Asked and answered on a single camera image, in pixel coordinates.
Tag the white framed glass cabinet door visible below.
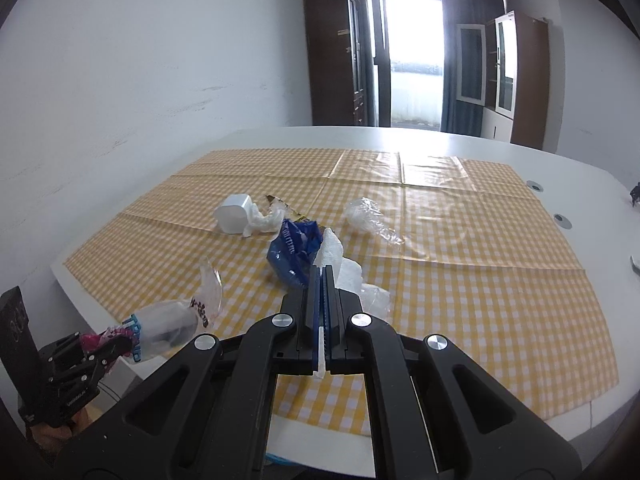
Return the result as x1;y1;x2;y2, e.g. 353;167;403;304
457;22;487;107

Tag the clear wrapper with blue print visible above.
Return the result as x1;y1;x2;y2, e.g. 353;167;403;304
87;260;224;364

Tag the person's left hand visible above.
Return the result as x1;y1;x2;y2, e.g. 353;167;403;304
27;417;86;456

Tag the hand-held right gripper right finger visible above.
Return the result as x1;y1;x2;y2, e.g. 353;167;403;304
324;266;583;480

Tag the brown cabinet with white doors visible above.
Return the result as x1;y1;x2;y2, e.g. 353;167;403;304
482;10;551;150

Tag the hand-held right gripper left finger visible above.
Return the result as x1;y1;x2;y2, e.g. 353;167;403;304
50;265;323;480

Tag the clear gold snack wrapper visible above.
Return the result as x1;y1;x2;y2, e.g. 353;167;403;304
264;194;307;222

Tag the dark wooden cabinet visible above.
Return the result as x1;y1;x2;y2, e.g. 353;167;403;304
305;0;381;127

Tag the blue plastic bag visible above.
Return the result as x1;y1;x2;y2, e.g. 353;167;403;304
266;218;322;290

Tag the small clear plastic bag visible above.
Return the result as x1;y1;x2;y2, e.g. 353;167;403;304
357;282;394;322

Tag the dark blue curtain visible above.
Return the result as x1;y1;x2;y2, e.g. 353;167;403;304
440;0;506;138

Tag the white foam cup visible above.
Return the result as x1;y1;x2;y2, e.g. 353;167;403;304
214;194;254;236

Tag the glass balcony door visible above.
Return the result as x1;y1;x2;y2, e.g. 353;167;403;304
372;0;446;131

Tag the yellow checked tablecloth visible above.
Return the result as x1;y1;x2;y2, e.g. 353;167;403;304
62;149;621;436

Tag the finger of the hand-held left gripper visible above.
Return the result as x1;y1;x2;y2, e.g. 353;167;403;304
82;337;133;375
47;332;96;361

